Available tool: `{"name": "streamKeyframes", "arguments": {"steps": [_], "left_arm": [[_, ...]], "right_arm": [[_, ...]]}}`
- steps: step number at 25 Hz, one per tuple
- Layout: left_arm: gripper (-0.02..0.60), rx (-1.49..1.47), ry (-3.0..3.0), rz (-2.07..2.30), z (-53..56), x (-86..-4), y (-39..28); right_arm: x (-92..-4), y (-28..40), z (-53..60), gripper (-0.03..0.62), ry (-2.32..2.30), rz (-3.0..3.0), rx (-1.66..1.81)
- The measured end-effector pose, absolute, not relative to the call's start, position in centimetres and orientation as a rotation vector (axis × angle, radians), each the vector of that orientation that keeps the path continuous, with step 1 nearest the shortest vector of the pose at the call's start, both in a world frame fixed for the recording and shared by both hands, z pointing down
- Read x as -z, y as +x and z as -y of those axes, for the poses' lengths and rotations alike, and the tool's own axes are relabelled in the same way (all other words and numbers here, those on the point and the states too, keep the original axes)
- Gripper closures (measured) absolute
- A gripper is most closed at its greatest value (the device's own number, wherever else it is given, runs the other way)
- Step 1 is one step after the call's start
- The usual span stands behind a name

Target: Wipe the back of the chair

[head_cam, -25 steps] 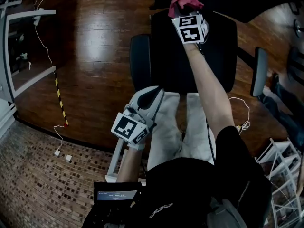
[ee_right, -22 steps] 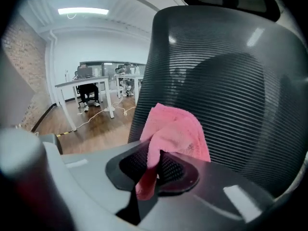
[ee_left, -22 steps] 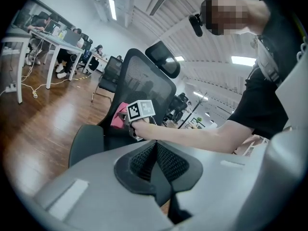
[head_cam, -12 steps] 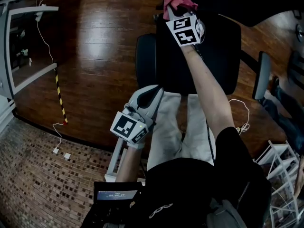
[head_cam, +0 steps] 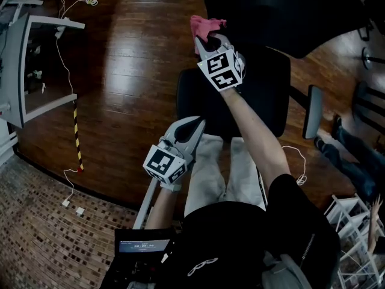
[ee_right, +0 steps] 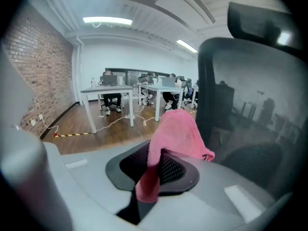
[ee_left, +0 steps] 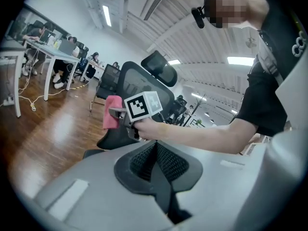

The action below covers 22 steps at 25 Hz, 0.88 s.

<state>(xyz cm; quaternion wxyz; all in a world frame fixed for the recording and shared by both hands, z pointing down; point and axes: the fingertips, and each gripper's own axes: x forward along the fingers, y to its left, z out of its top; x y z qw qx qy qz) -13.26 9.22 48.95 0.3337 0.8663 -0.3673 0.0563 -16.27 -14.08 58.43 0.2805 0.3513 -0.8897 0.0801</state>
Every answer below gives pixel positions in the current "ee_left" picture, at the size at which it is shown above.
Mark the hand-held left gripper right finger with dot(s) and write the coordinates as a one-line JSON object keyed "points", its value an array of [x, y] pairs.
{"points": [[221, 189]]}

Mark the white-legged glass desk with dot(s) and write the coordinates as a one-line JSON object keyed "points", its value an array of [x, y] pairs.
{"points": [[55, 53]]}

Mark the black chair headrest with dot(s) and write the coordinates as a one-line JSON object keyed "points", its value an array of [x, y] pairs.
{"points": [[161, 68]]}

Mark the grey desk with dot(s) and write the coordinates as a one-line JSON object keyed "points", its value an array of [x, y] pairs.
{"points": [[12, 49]]}

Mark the black office chair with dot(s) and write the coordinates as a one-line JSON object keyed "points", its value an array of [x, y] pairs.
{"points": [[83, 56], [144, 80], [176, 109]]}

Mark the person's right hand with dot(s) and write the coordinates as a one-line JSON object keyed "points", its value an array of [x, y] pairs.
{"points": [[150, 129]]}

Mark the black mesh visitor chair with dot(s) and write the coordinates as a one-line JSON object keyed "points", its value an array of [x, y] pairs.
{"points": [[108, 80]]}

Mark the black pole stand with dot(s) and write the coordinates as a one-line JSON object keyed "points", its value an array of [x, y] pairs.
{"points": [[200, 105]]}

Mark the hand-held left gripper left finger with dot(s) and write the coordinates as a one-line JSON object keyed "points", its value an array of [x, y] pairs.
{"points": [[101, 189]]}

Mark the pink cloth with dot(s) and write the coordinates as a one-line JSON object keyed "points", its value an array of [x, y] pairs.
{"points": [[110, 114]]}

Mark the grey laptop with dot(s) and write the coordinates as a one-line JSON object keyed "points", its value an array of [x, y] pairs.
{"points": [[48, 36], [67, 47]]}

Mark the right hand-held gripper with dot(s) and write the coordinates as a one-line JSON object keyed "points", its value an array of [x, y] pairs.
{"points": [[142, 107]]}

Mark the person's head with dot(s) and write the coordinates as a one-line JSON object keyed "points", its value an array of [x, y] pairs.
{"points": [[231, 6]]}

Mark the white power strip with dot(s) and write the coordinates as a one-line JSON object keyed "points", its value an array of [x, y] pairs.
{"points": [[8, 101]]}

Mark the green plant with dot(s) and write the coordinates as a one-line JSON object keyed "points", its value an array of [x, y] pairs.
{"points": [[199, 122]]}

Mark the person's black t-shirt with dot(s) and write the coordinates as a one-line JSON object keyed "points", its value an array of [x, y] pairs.
{"points": [[264, 93]]}

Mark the person's right forearm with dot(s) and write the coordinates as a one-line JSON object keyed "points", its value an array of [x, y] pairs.
{"points": [[204, 136]]}

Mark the black head camera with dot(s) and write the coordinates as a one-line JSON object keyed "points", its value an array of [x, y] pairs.
{"points": [[199, 17]]}

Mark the ceiling light panel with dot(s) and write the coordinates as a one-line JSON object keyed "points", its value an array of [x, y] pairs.
{"points": [[174, 62], [107, 16], [198, 97], [240, 61]]}

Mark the yellow black striped floor strip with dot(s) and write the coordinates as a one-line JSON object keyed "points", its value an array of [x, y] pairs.
{"points": [[79, 87]]}

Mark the ceiling air vent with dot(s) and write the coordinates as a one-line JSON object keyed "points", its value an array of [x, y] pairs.
{"points": [[157, 1]]}

